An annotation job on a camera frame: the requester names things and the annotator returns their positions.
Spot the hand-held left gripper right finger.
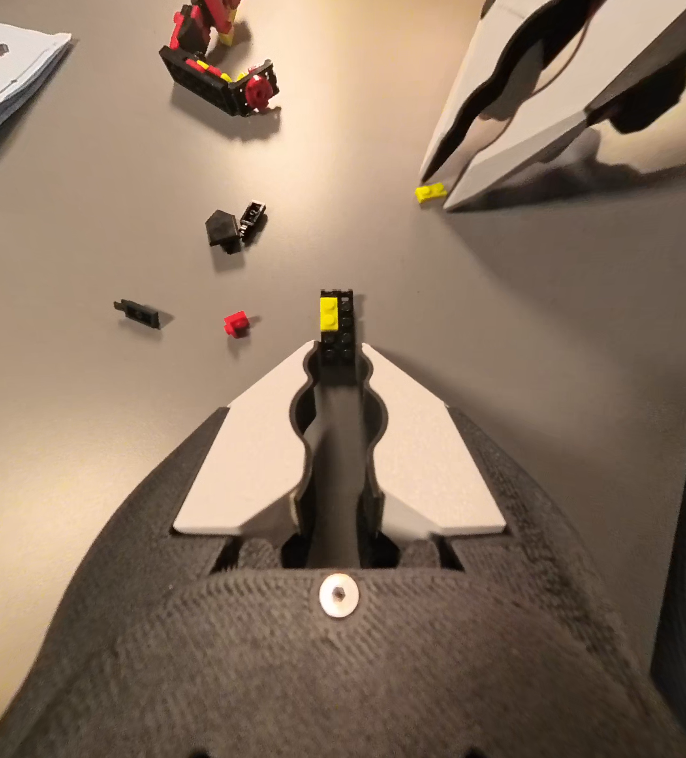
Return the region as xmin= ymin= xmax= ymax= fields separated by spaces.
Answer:
xmin=359 ymin=342 xmax=507 ymax=542

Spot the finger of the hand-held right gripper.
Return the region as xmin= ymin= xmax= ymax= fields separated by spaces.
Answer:
xmin=441 ymin=0 xmax=686 ymax=213
xmin=419 ymin=0 xmax=549 ymax=183

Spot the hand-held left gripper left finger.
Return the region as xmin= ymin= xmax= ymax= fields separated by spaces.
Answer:
xmin=173 ymin=341 xmax=320 ymax=537

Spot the black brick block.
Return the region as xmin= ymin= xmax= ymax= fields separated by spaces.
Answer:
xmin=319 ymin=288 xmax=357 ymax=364

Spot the red yellow black brick model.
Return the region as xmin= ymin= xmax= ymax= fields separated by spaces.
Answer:
xmin=158 ymin=0 xmax=281 ymax=118

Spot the black clip brick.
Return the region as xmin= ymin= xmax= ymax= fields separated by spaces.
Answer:
xmin=112 ymin=298 xmax=162 ymax=330

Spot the small dark clip brick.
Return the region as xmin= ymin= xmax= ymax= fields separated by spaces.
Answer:
xmin=239 ymin=201 xmax=268 ymax=239

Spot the open instruction booklet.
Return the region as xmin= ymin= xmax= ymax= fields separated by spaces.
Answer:
xmin=0 ymin=14 xmax=73 ymax=170

